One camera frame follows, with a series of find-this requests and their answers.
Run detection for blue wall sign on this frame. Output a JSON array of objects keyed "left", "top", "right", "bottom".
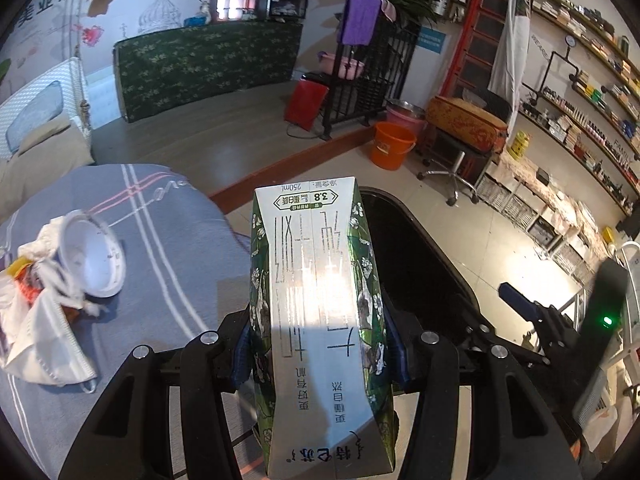
[{"left": 417, "top": 27, "right": 447, "bottom": 56}]

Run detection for aluminium ladder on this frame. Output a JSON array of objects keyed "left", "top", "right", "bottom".
[{"left": 560, "top": 241, "right": 640, "bottom": 326}]

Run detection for red ladder shelf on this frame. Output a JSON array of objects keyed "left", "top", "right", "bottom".
[{"left": 440, "top": 0, "right": 516, "bottom": 101}]

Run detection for green white milk carton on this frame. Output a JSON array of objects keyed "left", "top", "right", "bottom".
[{"left": 248, "top": 176, "right": 397, "bottom": 477}]

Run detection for low white basket cabinet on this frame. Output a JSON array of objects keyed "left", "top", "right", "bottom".
[{"left": 475, "top": 150, "right": 631, "bottom": 281}]

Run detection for pink plastic tub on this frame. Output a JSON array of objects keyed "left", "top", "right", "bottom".
[{"left": 385, "top": 107, "right": 427, "bottom": 134}]

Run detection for black swivel stool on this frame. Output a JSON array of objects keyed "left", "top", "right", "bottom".
[{"left": 417, "top": 127, "right": 488, "bottom": 206}]

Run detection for black floor cable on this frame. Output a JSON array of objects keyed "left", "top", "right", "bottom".
[{"left": 286, "top": 122, "right": 326, "bottom": 140}]

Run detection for black metal rack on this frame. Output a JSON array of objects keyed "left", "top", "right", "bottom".
[{"left": 320, "top": 0, "right": 422, "bottom": 141}]

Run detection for white swing chair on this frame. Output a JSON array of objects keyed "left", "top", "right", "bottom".
[{"left": 0, "top": 57, "right": 93, "bottom": 161}]

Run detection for grey striped blanket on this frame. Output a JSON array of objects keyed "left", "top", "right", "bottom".
[{"left": 0, "top": 162, "right": 253, "bottom": 480}]

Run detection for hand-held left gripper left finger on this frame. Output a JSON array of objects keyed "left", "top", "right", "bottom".
[{"left": 59, "top": 310, "right": 256, "bottom": 480}]

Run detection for orange bucket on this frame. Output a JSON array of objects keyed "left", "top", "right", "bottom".
[{"left": 370, "top": 121, "right": 417, "bottom": 171}]

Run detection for black pipe with gauge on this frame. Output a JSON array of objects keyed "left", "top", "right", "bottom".
[{"left": 545, "top": 35, "right": 583, "bottom": 91}]

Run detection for grey cushion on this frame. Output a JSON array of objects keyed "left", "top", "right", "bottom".
[{"left": 5, "top": 81, "right": 64, "bottom": 153}]

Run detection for brown patterned case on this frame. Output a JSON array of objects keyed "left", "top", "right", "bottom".
[{"left": 425, "top": 95, "right": 509, "bottom": 153}]

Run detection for pink basin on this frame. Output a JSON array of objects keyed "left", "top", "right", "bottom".
[{"left": 322, "top": 52, "right": 366, "bottom": 79}]

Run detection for black trash bin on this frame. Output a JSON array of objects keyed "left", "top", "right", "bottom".
[{"left": 357, "top": 186, "right": 501, "bottom": 361}]

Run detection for metal basin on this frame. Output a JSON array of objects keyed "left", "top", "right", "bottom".
[{"left": 387, "top": 100, "right": 426, "bottom": 117}]

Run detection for wall shelves of books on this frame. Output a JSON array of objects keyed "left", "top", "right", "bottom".
[{"left": 520, "top": 0, "right": 640, "bottom": 216}]

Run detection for white plastic lid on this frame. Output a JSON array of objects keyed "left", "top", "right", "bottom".
[{"left": 59, "top": 210, "right": 126, "bottom": 298}]

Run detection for beige cushion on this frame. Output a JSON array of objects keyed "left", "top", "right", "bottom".
[{"left": 0, "top": 115, "right": 96, "bottom": 221}]

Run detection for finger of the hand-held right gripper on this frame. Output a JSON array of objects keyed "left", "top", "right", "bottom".
[
  {"left": 450, "top": 294, "right": 551, "bottom": 367},
  {"left": 498, "top": 282, "right": 576, "bottom": 346}
]

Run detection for clear plastic bag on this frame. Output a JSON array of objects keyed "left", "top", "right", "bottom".
[{"left": 0, "top": 275, "right": 32, "bottom": 361}]

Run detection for red bag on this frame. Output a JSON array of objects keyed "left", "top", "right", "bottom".
[{"left": 285, "top": 79, "right": 329, "bottom": 128}]

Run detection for black glass tank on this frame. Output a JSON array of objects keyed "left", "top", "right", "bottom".
[{"left": 265, "top": 0, "right": 307, "bottom": 22}]

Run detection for purple towel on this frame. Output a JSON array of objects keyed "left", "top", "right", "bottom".
[{"left": 336, "top": 0, "right": 383, "bottom": 47}]

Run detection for white face mask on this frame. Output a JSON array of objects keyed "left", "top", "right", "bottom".
[{"left": 2, "top": 290, "right": 98, "bottom": 393}]

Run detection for white hanging cloth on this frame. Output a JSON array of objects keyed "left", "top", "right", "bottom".
[{"left": 487, "top": 0, "right": 533, "bottom": 136}]

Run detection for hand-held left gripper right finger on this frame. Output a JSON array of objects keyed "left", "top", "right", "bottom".
[{"left": 382, "top": 302, "right": 583, "bottom": 480}]

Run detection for orange wrapper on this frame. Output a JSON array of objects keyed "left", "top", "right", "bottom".
[{"left": 10, "top": 257, "right": 42, "bottom": 307}]

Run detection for yellow tin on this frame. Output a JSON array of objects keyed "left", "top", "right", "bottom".
[{"left": 509, "top": 130, "right": 532, "bottom": 157}]

